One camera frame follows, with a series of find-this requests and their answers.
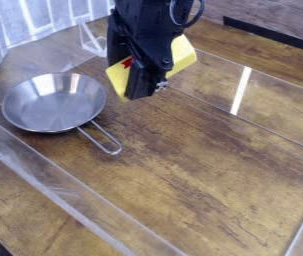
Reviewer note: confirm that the white sheer curtain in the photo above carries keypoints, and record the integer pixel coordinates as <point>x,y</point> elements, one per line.
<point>28,20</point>

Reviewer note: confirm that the clear acrylic tray wall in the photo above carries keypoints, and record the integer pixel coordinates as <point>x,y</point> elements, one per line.
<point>188,174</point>

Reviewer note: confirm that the silver metal frying pan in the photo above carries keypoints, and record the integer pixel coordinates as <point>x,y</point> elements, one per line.
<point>56,102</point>

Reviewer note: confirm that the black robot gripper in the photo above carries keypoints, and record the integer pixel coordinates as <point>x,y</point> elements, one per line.
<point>142,28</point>

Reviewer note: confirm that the black bar on table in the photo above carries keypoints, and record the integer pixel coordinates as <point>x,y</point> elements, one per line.
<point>263,32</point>

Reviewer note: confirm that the yellow butter block toy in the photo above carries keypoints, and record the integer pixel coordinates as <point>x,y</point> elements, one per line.
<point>183,56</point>

